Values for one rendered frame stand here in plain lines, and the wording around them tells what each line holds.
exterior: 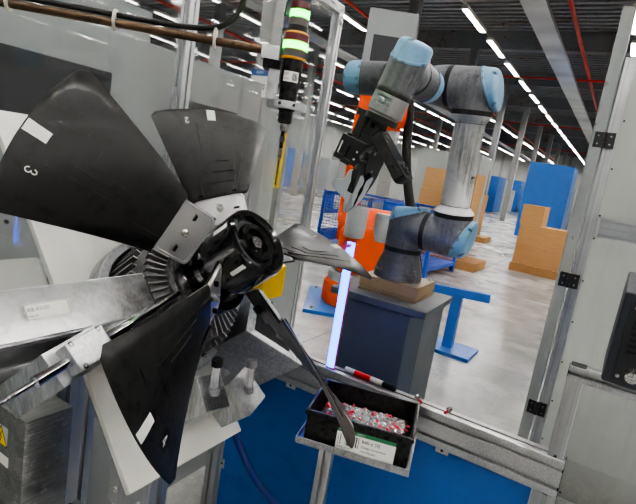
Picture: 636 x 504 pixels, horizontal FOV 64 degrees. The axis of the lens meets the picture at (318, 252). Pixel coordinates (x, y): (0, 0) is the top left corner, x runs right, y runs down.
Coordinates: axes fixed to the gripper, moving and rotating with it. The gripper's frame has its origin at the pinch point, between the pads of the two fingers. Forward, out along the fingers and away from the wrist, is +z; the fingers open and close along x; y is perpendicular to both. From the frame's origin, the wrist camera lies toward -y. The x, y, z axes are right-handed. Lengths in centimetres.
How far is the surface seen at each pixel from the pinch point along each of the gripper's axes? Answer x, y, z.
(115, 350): 63, -13, 11
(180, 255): 40.3, 3.8, 11.1
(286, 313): -98, 54, 82
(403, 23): -334, 191, -90
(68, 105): 56, 17, -5
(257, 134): 15.2, 18.4, -6.8
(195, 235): 38.7, 3.8, 7.5
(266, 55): 27.0, 13.2, -21.5
